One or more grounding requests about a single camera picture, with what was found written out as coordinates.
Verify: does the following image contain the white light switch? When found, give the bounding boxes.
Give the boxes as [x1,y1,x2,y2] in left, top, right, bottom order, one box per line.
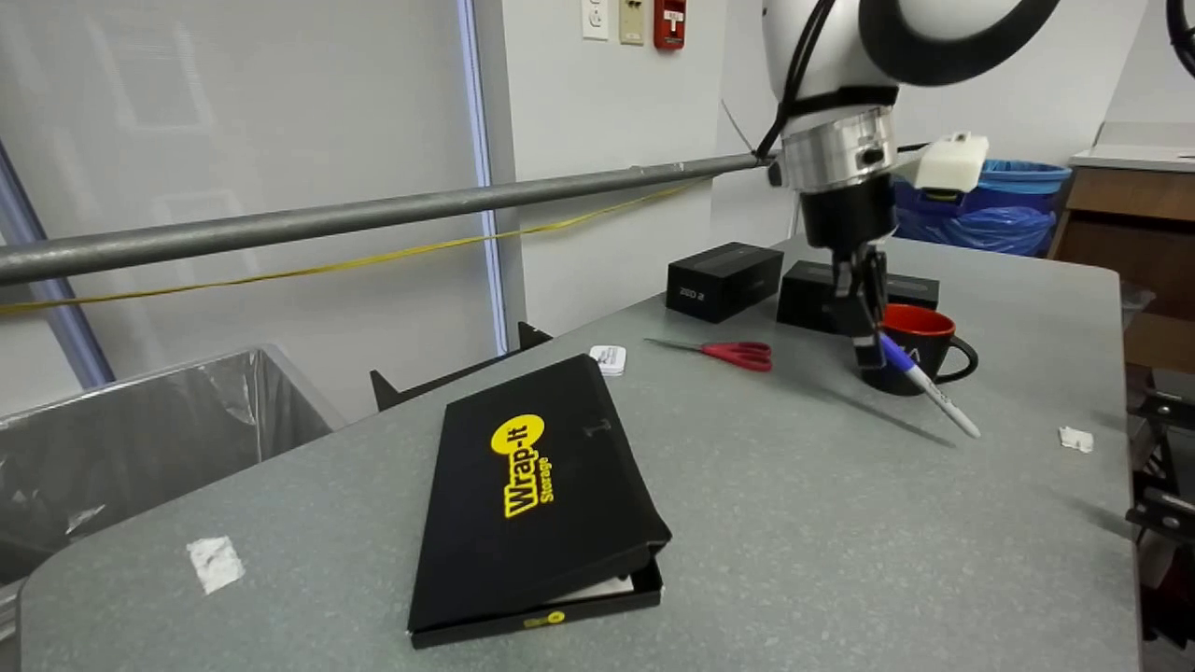
[580,0,615,44]

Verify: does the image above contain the grey metal bar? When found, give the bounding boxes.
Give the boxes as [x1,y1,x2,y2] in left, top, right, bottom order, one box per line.
[0,148,782,288]

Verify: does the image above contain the blue and white pen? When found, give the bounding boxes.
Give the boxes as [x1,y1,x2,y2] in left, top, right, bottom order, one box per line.
[874,328,987,440]

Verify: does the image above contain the red and black mug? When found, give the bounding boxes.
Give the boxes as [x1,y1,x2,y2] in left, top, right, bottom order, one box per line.
[857,299,981,400]

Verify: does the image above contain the flat black box yellow logo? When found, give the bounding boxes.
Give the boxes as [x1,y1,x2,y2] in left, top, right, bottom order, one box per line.
[405,351,675,652]

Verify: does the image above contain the white tape patch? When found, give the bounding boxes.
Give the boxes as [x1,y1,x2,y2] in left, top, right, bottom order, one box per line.
[182,534,249,598]

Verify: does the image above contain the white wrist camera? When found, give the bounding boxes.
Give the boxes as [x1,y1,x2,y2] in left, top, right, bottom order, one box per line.
[913,126,999,199]

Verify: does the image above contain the small black box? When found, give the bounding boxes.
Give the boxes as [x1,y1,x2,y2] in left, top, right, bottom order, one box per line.
[666,239,789,328]

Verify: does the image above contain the red fire alarm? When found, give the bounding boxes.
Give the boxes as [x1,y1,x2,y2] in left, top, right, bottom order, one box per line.
[651,0,692,56]

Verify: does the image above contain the blue vertical frame strip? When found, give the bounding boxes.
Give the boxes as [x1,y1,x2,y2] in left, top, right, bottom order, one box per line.
[451,0,516,360]

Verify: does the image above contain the beige wall plate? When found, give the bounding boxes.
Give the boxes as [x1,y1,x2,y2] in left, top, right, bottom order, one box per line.
[615,0,651,48]

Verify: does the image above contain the bin with clear liner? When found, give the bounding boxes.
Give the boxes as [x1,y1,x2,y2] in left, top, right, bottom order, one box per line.
[0,343,339,590]

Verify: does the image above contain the black equipment frame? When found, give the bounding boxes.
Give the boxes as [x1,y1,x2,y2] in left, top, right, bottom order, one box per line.
[1124,385,1195,650]

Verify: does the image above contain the black box with remote picture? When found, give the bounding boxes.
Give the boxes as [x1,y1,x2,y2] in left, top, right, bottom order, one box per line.
[772,257,944,341]

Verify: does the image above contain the wooden desk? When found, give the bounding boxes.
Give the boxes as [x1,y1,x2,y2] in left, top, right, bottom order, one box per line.
[1048,147,1195,376]

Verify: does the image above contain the blue recycling bin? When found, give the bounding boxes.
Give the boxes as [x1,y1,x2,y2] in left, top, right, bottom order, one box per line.
[889,158,1074,260]

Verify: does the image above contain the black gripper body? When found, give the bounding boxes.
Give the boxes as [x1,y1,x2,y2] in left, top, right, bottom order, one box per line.
[796,184,901,260]

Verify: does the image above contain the red handled scissors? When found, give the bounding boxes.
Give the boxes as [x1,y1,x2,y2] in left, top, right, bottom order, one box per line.
[645,333,776,376]

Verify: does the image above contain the small white packet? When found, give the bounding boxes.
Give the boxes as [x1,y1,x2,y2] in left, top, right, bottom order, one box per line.
[588,341,630,382]

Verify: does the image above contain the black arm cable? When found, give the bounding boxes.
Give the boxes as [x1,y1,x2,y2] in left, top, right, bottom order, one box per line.
[756,0,842,160]

